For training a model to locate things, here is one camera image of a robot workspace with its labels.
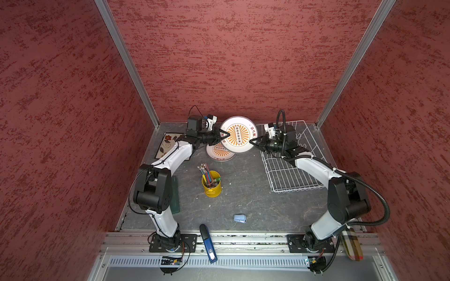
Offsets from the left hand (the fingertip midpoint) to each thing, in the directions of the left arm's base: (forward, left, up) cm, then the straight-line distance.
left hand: (229, 137), depth 85 cm
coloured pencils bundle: (-16, +11, -8) cm, 21 cm away
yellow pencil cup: (-19, +8, -13) cm, 24 cm away
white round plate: (+6, +8, -21) cm, 23 cm away
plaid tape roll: (-44, -52, -18) cm, 71 cm away
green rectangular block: (-21, +28, -22) cm, 41 cm away
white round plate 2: (+4, -6, +2) cm, 8 cm away
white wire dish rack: (-11, -29, -19) cm, 37 cm away
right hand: (-3, -9, -1) cm, 10 cm away
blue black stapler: (-43, +8, -18) cm, 47 cm away
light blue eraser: (-33, -6, -19) cm, 38 cm away
